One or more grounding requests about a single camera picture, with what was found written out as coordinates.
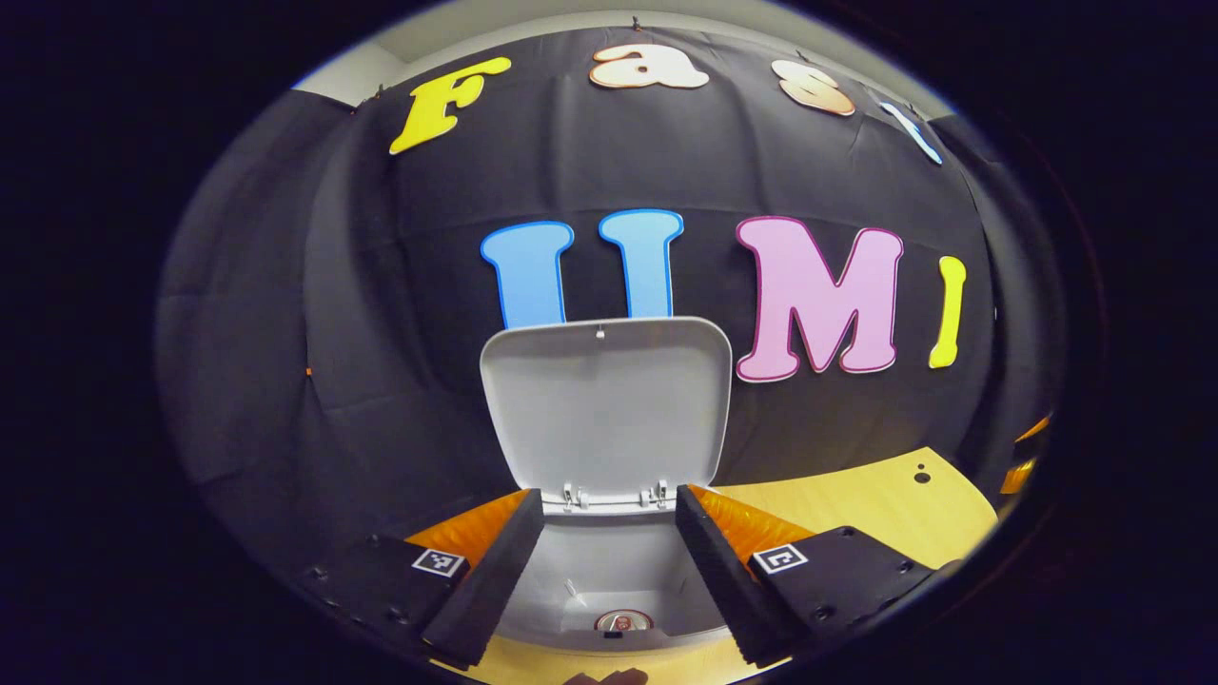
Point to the black backdrop cloth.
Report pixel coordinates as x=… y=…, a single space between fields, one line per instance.
x=381 y=285

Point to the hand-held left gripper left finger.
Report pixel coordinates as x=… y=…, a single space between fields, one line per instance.
x=495 y=580

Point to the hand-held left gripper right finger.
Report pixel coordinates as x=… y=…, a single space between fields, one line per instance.
x=723 y=580

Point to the white desktop garbage bin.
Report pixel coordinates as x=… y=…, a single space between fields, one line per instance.
x=609 y=409

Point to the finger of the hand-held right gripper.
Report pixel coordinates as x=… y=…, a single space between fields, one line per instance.
x=1033 y=428
x=1016 y=478

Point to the red pop can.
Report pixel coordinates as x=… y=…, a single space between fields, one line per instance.
x=623 y=622

